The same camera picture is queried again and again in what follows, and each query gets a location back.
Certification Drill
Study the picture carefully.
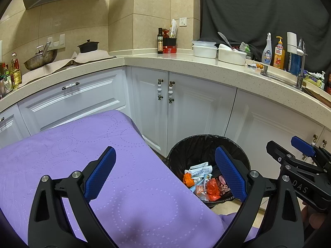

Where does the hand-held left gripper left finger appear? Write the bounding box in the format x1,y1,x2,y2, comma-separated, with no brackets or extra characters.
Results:
28,146,117,248

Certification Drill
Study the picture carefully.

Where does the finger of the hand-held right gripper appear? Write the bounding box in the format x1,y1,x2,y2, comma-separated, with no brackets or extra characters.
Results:
291,136,323,159
266,140,294,166

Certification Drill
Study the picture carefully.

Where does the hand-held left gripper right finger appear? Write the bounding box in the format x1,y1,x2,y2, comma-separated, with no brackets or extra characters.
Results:
213,146,304,248

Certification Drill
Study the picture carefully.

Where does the red white checkered ribbon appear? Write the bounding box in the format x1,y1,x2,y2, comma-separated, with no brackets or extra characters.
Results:
218,176,230,195

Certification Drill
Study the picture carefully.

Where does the orange yellow label bottle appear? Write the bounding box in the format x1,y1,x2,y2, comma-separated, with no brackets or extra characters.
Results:
207,178,221,201

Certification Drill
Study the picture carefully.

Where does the white milk powder sachet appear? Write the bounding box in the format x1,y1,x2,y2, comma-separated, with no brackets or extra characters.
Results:
185,162,213,184

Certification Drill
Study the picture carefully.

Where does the orange plastic bag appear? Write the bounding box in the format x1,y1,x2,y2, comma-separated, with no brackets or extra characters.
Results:
183,173,195,187

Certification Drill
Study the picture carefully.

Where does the black lined trash bin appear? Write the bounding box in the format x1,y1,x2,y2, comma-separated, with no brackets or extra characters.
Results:
166,134,251,209

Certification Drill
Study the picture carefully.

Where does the person's right hand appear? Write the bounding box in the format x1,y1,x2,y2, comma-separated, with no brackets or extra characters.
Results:
301,206,327,229

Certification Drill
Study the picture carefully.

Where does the purple tablecloth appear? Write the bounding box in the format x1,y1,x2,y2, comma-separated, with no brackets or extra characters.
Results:
0,109,261,248

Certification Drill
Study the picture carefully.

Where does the chrome faucet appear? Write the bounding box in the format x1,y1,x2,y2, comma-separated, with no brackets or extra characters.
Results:
296,38,308,91

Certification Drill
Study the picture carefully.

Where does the green yellow packet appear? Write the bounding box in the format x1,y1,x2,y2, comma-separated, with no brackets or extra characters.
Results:
304,71,325,89

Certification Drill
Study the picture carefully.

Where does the white kitchen cabinet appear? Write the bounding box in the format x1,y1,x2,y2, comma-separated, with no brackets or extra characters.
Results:
0,66,331,212

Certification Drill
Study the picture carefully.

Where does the yellow dish soap bottle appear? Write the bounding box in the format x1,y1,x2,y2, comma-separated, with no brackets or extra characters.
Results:
273,36,285,70

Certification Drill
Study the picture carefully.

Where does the white blue spray bottle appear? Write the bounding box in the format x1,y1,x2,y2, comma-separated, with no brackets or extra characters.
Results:
262,33,272,66

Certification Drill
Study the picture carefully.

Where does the white faucet water filter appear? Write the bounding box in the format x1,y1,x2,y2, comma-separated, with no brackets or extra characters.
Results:
287,32,303,55

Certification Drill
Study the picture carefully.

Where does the open white container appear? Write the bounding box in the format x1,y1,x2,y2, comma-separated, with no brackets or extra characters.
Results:
218,44,247,66

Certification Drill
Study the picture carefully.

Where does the green white packet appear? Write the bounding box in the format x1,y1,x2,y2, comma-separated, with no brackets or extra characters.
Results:
239,42,252,58

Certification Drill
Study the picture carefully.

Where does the beige stove cloth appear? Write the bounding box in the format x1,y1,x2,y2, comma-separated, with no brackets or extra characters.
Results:
22,50,117,86

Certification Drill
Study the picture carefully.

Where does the beige stone countertop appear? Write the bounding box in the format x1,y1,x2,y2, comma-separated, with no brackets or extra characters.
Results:
0,53,331,128

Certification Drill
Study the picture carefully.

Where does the metal spoon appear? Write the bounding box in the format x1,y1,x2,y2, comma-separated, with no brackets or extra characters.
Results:
218,32,233,49

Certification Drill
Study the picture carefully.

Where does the white container with lid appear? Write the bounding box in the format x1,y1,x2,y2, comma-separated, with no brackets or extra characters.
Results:
192,41,218,58

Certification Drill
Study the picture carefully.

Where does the black pot with lid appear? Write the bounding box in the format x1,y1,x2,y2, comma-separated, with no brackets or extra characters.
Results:
78,39,100,54

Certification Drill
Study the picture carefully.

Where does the steel wok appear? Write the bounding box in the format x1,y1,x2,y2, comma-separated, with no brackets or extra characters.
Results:
24,41,58,71

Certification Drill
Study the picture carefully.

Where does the group of condiment bottles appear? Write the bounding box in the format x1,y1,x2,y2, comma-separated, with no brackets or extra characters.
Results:
0,61,13,100

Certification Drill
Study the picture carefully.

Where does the dark olive oil bottle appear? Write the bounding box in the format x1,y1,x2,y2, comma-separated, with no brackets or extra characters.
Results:
157,27,164,54

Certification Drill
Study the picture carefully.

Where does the black backdrop cloth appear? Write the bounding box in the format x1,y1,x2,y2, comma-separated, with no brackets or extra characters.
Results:
200,0,331,76

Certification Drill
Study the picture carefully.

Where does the white packet in holder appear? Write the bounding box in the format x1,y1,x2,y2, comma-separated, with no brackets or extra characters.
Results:
169,19,178,39

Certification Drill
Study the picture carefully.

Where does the double wall switch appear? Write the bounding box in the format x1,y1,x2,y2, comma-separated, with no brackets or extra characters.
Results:
47,33,66,49

